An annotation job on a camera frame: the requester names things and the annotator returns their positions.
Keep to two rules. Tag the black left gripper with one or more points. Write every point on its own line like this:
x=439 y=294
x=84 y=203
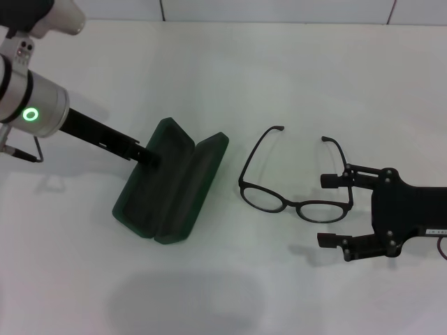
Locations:
x=97 y=134

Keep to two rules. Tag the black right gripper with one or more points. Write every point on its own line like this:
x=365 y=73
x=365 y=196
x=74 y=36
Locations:
x=408 y=213

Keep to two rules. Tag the green glasses case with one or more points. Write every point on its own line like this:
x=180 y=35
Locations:
x=195 y=181

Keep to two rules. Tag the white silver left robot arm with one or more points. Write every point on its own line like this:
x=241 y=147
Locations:
x=38 y=101

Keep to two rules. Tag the black glasses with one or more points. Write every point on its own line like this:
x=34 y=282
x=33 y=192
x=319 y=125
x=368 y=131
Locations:
x=290 y=203

